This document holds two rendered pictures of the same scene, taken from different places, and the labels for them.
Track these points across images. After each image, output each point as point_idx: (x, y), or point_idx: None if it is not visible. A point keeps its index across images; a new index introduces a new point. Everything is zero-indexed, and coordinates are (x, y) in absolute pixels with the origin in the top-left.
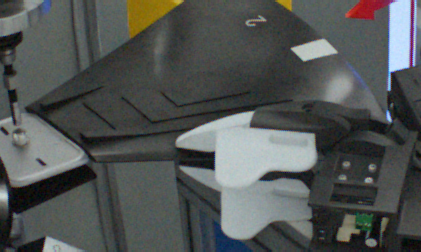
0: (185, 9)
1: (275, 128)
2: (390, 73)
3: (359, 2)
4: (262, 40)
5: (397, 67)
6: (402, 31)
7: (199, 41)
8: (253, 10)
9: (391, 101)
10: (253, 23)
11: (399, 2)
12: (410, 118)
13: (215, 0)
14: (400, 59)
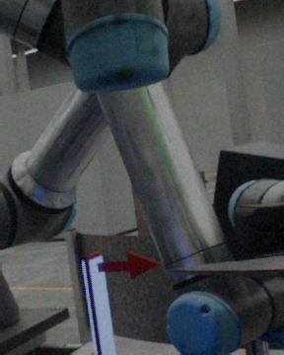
0: (241, 268)
1: None
2: (256, 209)
3: (141, 257)
4: (240, 258)
5: (108, 343)
6: (106, 302)
7: (280, 257)
8: (201, 265)
9: (266, 224)
10: (221, 262)
11: (100, 275)
12: (283, 213)
13: (209, 267)
14: (108, 332)
